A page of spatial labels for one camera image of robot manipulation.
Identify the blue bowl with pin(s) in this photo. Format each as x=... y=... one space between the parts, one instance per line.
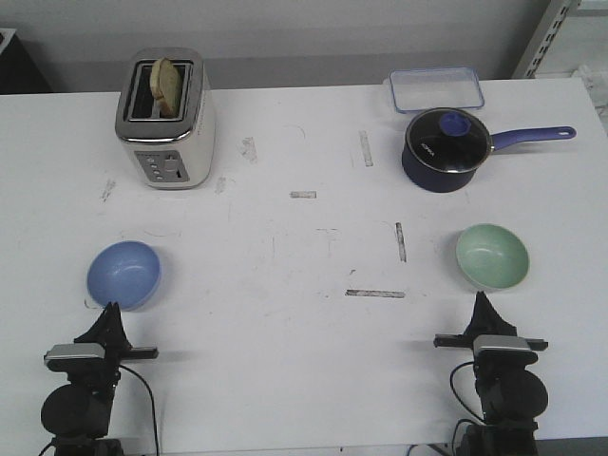
x=127 y=272

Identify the grey metal shelf upright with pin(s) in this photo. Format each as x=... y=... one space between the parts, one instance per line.
x=543 y=37

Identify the blue saucepan with handle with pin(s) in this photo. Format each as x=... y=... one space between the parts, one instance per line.
x=440 y=182

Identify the clear plastic container blue rim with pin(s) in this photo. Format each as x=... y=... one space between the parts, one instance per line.
x=416 y=90

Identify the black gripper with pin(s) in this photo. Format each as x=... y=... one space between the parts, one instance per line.
x=486 y=320
x=116 y=346

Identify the glass pot lid blue knob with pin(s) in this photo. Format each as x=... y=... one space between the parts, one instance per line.
x=448 y=140

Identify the dark cabinet at left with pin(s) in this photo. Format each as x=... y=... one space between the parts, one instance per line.
x=19 y=74

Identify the green bowl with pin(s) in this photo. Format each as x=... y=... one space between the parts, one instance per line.
x=492 y=257

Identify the slice of toast bread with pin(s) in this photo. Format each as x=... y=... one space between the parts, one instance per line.
x=165 y=87

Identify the silver two-slot toaster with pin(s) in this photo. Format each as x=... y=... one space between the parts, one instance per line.
x=169 y=153

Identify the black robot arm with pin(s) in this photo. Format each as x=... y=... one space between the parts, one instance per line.
x=77 y=414
x=511 y=396

